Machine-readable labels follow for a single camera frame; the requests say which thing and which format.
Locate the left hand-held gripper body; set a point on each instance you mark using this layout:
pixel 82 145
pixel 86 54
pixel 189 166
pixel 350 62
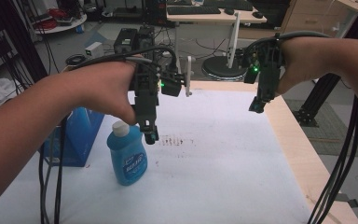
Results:
pixel 146 93

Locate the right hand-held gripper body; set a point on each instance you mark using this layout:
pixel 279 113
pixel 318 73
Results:
pixel 267 68

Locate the blue bottle with white cap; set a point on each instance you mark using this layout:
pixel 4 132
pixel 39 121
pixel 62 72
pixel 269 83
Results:
pixel 129 158

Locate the person's right hand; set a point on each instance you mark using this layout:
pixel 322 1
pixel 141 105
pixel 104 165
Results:
pixel 307 59

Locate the person's left hand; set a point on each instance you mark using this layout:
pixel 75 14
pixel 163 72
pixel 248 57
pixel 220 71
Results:
pixel 102 87

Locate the white pole stand black base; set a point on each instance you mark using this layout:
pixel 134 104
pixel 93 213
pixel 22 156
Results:
pixel 220 67

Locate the black computer mouse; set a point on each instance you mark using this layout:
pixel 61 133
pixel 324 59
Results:
pixel 257 15
pixel 229 11

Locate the black device box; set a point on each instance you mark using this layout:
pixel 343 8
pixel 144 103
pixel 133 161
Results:
pixel 126 40

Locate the black metal stand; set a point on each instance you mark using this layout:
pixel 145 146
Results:
pixel 320 96

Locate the wooden cabinet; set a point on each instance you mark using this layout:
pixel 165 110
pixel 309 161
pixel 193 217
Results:
pixel 310 18

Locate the small white box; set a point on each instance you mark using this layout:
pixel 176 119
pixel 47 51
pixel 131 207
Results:
pixel 93 49

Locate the blue plastic box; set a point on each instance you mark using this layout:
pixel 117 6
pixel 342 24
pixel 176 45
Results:
pixel 80 133

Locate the wooden desk with white legs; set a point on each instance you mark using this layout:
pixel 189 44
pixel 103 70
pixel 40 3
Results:
pixel 217 18

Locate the white table mat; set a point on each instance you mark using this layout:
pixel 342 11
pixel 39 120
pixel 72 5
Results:
pixel 214 174

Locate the grey floor mat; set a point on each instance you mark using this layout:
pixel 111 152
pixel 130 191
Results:
pixel 335 137

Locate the black keyboard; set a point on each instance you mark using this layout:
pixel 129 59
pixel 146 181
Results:
pixel 192 10

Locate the round white table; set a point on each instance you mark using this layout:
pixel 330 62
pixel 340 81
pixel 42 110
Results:
pixel 65 26

